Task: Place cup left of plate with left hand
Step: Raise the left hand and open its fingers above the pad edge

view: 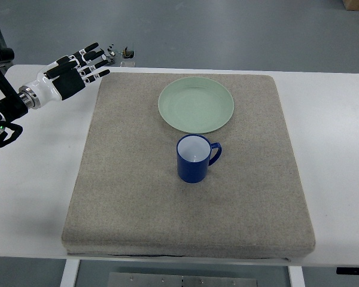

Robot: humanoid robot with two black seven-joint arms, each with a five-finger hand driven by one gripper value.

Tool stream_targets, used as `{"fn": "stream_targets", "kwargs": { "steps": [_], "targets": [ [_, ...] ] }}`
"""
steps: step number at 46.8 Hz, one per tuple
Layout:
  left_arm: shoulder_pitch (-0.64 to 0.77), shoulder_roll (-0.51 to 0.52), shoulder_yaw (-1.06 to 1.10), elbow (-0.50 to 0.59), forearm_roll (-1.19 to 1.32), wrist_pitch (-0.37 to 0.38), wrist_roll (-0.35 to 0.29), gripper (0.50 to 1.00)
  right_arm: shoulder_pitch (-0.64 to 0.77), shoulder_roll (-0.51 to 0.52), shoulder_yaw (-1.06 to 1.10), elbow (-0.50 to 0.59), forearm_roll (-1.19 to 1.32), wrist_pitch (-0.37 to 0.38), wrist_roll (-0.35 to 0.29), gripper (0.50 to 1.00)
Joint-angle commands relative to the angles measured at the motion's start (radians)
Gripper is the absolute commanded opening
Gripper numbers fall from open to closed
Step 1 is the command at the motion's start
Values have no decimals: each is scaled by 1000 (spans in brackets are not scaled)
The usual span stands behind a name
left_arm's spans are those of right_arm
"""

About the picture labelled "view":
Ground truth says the black table controller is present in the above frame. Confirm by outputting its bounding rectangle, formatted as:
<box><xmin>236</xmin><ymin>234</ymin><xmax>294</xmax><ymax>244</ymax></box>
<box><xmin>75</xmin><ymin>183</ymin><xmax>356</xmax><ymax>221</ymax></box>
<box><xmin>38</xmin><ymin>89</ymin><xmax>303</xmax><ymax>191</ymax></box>
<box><xmin>336</xmin><ymin>267</ymin><xmax>359</xmax><ymax>276</ymax></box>

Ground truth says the small white floor device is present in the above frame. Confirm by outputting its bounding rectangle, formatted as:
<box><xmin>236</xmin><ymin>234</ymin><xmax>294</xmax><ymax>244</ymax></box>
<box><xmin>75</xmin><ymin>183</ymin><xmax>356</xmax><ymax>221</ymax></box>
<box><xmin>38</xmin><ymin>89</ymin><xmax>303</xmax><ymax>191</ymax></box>
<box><xmin>102</xmin><ymin>45</ymin><xmax>115</xmax><ymax>65</ymax></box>

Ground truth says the blue mug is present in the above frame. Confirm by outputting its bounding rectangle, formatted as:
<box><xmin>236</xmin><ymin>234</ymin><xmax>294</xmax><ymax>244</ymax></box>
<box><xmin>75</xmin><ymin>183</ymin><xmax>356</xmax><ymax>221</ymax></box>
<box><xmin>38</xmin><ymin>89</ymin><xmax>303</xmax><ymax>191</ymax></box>
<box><xmin>176</xmin><ymin>134</ymin><xmax>223</xmax><ymax>184</ymax></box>

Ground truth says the light green plate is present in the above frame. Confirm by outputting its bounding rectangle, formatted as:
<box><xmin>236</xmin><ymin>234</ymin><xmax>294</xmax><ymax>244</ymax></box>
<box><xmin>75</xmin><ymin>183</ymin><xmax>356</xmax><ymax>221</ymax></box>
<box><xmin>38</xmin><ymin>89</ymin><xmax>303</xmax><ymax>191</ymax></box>
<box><xmin>158</xmin><ymin>77</ymin><xmax>235</xmax><ymax>134</ymax></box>

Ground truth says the white table leg right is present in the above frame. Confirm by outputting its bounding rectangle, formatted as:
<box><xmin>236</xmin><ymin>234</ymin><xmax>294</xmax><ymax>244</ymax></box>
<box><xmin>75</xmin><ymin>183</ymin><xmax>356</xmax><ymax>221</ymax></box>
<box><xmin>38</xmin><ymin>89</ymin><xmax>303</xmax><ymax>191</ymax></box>
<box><xmin>288</xmin><ymin>266</ymin><xmax>306</xmax><ymax>287</ymax></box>

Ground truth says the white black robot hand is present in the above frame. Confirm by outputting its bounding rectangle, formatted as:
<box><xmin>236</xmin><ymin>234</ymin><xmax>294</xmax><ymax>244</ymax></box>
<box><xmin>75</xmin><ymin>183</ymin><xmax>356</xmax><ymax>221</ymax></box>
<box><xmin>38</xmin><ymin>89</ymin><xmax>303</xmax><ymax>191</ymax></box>
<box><xmin>19</xmin><ymin>42</ymin><xmax>109</xmax><ymax>109</ymax></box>

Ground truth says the beige fabric cushion mat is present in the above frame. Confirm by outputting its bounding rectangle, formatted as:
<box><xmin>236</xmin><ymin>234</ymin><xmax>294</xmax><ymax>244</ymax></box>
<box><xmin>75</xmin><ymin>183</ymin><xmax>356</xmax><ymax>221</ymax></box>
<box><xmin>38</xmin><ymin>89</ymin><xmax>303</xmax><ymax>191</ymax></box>
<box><xmin>62</xmin><ymin>72</ymin><xmax>315</xmax><ymax>259</ymax></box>

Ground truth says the cardboard box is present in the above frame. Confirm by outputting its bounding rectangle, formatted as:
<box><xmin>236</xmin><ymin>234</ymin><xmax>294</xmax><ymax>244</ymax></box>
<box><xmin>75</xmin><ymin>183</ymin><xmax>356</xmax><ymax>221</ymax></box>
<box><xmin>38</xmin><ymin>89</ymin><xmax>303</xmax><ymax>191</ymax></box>
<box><xmin>343</xmin><ymin>0</ymin><xmax>359</xmax><ymax>11</ymax></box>

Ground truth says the clear floor plate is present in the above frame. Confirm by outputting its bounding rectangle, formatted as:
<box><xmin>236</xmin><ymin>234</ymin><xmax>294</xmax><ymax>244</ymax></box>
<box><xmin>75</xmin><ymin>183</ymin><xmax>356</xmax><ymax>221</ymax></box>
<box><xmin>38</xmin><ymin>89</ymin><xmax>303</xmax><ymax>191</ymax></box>
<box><xmin>120</xmin><ymin>61</ymin><xmax>136</xmax><ymax>68</ymax></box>

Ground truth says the white table leg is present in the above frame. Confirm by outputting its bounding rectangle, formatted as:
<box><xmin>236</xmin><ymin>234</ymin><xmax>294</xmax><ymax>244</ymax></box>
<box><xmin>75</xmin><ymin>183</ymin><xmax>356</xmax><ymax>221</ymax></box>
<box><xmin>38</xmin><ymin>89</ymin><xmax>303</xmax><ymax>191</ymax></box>
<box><xmin>288</xmin><ymin>266</ymin><xmax>306</xmax><ymax>287</ymax></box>
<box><xmin>60</xmin><ymin>259</ymin><xmax>80</xmax><ymax>287</ymax></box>

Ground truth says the floor outlet with plug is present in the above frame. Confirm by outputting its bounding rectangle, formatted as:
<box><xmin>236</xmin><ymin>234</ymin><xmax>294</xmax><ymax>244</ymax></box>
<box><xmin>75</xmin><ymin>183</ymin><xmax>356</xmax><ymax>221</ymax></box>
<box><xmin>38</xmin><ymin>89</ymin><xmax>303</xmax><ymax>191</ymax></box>
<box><xmin>121</xmin><ymin>47</ymin><xmax>135</xmax><ymax>59</ymax></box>

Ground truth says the white table leg left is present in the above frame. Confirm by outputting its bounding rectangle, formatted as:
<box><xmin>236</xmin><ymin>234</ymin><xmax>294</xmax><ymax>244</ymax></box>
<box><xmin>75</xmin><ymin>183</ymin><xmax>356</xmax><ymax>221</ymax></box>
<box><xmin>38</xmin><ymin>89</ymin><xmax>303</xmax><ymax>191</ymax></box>
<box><xmin>60</xmin><ymin>259</ymin><xmax>80</xmax><ymax>287</ymax></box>

